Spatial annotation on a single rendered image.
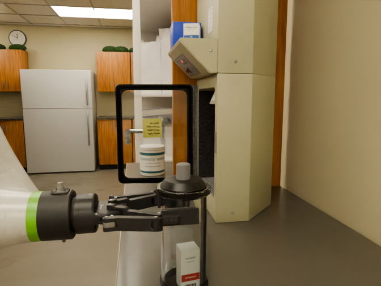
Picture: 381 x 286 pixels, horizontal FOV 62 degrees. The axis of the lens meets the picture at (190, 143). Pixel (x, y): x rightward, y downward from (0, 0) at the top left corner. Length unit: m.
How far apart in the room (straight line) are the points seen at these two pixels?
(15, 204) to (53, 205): 0.06
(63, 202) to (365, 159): 0.85
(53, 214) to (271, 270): 0.50
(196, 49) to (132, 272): 0.62
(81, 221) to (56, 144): 5.43
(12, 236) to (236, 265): 0.49
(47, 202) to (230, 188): 0.59
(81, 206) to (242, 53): 0.65
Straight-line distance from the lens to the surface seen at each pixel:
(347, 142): 1.15
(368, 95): 1.08
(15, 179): 0.78
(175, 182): 0.60
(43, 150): 6.09
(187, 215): 0.60
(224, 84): 0.98
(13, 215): 0.63
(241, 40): 1.01
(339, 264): 0.90
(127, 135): 1.27
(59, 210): 0.62
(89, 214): 0.61
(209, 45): 0.98
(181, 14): 1.36
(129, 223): 0.58
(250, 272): 0.80
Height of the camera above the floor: 1.34
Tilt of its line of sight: 8 degrees down
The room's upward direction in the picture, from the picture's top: straight up
